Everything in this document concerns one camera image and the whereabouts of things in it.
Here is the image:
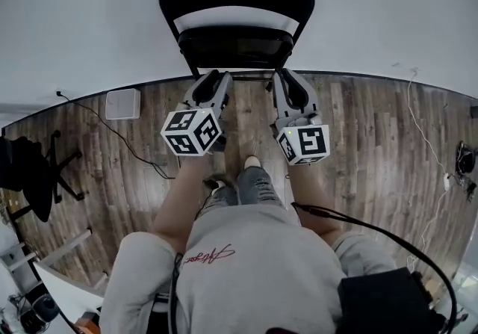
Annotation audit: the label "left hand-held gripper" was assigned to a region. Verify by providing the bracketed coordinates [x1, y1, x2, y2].
[160, 69, 234, 157]

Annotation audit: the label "black office chair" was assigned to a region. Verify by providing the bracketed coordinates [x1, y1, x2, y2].
[0, 129, 85, 223]

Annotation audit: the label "brown cardboard box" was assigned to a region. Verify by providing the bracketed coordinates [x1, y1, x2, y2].
[0, 194, 19, 220]

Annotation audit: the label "grey ripped jeans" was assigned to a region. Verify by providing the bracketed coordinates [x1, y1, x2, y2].
[197, 166, 287, 217]

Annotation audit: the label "white table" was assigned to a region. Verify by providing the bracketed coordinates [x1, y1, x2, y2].
[33, 229, 109, 334]

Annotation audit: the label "black device with tangled cables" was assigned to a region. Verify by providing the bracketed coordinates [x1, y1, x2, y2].
[455, 140, 478, 199]

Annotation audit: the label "person's left forearm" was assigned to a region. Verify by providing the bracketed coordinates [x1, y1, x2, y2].
[153, 152, 221, 255]

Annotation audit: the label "black pouch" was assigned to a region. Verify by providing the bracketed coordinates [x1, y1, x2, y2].
[337, 267, 449, 334]

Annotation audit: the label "flat white box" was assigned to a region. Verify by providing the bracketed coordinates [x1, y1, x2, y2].
[105, 88, 142, 120]

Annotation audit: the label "thick black pouch cable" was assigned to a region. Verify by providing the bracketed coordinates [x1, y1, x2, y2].
[291, 202, 459, 326]

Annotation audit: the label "long black floor cable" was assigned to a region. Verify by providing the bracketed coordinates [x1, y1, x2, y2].
[55, 90, 176, 180]

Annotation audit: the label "grey sweatshirt with red print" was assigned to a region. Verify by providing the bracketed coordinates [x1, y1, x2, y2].
[99, 205, 397, 334]

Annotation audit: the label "round black speaker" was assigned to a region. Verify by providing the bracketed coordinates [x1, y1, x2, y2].
[31, 294, 60, 322]

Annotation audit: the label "long white cable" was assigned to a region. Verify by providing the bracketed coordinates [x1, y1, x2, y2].
[406, 67, 455, 270]

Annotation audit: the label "person's right forearm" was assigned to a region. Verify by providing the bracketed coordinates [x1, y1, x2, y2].
[287, 162, 344, 240]

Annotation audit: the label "black folding chair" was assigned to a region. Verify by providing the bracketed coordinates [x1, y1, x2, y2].
[158, 0, 317, 93]

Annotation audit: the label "thin black chest cable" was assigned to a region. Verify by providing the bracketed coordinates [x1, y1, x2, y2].
[168, 252, 184, 334]

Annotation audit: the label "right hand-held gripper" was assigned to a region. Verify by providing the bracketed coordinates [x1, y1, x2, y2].
[271, 67, 332, 167]

